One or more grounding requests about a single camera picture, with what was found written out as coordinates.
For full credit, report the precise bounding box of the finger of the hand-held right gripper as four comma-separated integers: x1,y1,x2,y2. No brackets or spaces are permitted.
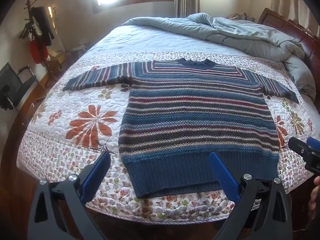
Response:
288,137,320,177
307,137,320,153

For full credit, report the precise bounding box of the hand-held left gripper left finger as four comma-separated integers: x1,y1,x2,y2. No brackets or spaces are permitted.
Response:
27,151,112,240

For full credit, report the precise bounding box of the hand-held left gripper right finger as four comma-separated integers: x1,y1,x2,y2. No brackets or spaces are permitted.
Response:
209,151,293,240

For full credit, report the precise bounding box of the striped knit sweater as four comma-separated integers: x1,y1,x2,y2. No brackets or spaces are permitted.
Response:
62,58,300,198

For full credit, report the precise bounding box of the pile of clothes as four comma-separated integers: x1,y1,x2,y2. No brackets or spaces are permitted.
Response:
227,12,256,22

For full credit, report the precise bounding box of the person's right hand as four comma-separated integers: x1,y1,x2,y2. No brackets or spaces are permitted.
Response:
307,176,320,220

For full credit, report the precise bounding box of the floral quilted bedspread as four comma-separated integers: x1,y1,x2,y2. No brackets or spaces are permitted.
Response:
16,17,316,224

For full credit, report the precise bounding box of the wooden headboard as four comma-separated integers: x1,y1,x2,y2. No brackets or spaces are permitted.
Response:
257,7,320,100

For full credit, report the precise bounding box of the black chair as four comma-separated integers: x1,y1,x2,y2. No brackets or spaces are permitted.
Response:
0,62,42,110

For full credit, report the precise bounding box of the grey comforter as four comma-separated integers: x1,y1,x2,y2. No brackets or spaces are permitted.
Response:
186,13,317,99

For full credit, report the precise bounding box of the red hanging bag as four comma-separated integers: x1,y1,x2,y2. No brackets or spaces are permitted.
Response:
29,40,49,64

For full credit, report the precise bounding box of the wooden coat rack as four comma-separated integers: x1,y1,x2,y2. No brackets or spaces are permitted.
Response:
19,0,63,88

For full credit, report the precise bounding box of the black hanging garment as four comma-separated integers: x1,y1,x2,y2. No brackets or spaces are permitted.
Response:
31,6,55,47

